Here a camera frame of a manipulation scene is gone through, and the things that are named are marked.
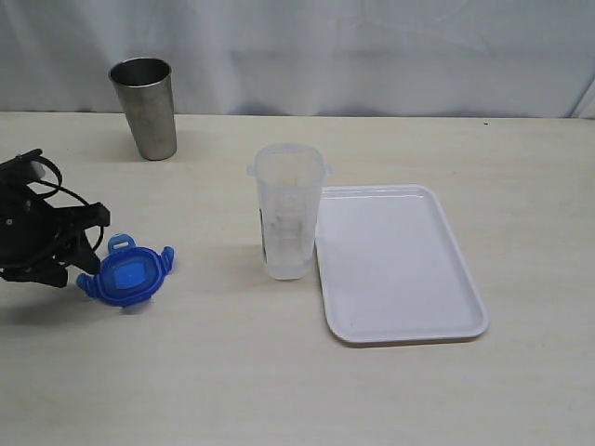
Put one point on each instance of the clear plastic tall container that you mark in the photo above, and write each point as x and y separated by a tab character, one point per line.
289	178

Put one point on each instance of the blue plastic lid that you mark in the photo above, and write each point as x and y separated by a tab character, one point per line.
129	275

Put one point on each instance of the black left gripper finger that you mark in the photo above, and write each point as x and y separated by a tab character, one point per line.
79	253
85	216

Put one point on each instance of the white rectangular plastic tray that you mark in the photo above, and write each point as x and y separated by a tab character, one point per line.
391	269

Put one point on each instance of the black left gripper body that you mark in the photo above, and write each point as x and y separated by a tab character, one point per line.
29	225

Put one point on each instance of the stainless steel tumbler cup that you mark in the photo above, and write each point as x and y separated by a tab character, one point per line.
143	87

